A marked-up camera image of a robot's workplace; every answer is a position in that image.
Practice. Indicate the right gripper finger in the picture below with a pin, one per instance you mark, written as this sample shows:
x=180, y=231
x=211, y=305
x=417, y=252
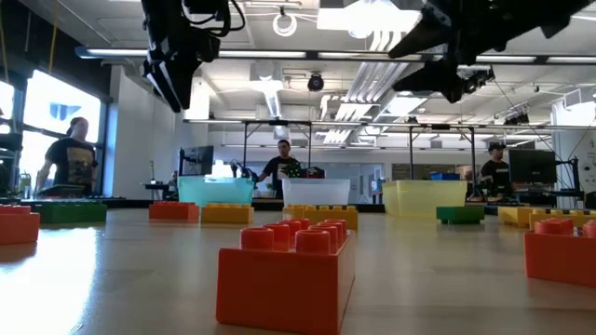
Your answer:
x=442, y=79
x=428, y=35

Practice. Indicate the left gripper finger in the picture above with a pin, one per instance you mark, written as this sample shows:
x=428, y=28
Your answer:
x=179, y=79
x=156, y=76

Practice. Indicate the orange toy building block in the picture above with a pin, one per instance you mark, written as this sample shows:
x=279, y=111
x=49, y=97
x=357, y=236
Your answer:
x=173, y=213
x=18, y=230
x=298, y=288
x=559, y=260

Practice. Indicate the green toy building block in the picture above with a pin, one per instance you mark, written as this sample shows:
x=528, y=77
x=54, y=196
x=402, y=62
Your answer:
x=460, y=215
x=70, y=213

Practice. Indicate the yellow toy building block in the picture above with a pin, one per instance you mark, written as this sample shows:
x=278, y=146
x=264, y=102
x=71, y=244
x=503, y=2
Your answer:
x=227, y=215
x=293, y=211
x=577, y=216
x=514, y=218
x=330, y=213

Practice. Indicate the black background robot arm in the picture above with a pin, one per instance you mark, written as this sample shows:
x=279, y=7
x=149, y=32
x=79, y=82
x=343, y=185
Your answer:
x=242, y=172

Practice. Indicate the black computer monitor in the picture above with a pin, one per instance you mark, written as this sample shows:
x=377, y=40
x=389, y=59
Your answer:
x=532, y=166
x=198, y=160

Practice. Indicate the long ceiling light strip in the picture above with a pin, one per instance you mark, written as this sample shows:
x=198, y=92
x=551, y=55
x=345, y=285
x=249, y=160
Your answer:
x=261, y=54

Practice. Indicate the blue storage bin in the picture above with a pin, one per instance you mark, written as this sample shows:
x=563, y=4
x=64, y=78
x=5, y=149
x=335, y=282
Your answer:
x=444, y=176

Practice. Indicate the person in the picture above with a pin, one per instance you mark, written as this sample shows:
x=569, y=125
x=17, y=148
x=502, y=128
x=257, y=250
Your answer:
x=72, y=163
x=496, y=174
x=279, y=170

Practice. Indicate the teal translucent plastic bin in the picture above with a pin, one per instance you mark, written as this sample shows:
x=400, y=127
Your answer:
x=214, y=191

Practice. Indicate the yellow translucent plastic bin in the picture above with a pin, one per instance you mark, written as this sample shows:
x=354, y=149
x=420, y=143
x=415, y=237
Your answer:
x=423, y=197

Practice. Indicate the black and red device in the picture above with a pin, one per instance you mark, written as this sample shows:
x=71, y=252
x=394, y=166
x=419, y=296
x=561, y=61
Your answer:
x=315, y=172

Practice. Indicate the clear white plastic bin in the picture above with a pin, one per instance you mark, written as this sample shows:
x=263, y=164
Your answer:
x=316, y=195

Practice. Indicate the black ceiling camera rig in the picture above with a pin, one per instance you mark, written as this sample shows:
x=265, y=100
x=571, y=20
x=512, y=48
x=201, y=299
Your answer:
x=479, y=79

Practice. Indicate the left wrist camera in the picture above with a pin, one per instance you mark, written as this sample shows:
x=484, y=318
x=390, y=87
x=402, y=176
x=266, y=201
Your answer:
x=207, y=46

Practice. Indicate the black metal gantry frame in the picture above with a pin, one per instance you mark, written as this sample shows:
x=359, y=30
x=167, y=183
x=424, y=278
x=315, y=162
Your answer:
x=245, y=149
x=411, y=153

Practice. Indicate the black ceiling dome camera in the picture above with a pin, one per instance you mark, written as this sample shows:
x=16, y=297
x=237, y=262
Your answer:
x=315, y=83

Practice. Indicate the black aluminium table frame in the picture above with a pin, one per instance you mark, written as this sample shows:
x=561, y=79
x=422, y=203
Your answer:
x=130, y=203

